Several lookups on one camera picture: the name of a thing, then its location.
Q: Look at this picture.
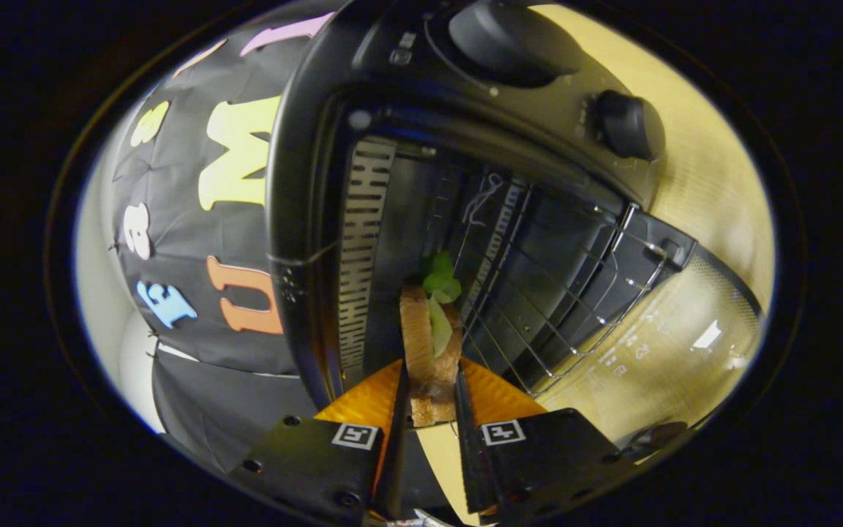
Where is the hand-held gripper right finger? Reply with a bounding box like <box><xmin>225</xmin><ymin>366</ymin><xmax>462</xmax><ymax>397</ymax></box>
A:
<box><xmin>454</xmin><ymin>357</ymin><xmax>642</xmax><ymax>525</ymax></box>

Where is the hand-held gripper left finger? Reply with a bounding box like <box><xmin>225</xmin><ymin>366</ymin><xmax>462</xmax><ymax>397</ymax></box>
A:
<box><xmin>228</xmin><ymin>359</ymin><xmax>411</xmax><ymax>525</ymax></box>

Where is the black toaster oven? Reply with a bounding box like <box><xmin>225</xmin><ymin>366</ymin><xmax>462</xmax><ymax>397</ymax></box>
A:
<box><xmin>266</xmin><ymin>0</ymin><xmax>765</xmax><ymax>469</ymax></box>

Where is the black backdrop cloth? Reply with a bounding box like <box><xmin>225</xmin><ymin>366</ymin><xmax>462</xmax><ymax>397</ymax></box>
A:
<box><xmin>109</xmin><ymin>11</ymin><xmax>336</xmax><ymax>473</ymax></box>

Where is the lettuce sandwich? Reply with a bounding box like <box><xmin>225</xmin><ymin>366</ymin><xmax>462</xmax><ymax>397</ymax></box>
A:
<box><xmin>400</xmin><ymin>253</ymin><xmax>464</xmax><ymax>427</ymax></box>

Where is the metal oven wire rack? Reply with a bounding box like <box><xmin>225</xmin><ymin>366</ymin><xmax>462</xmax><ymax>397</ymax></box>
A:
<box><xmin>457</xmin><ymin>176</ymin><xmax>677</xmax><ymax>397</ymax></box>

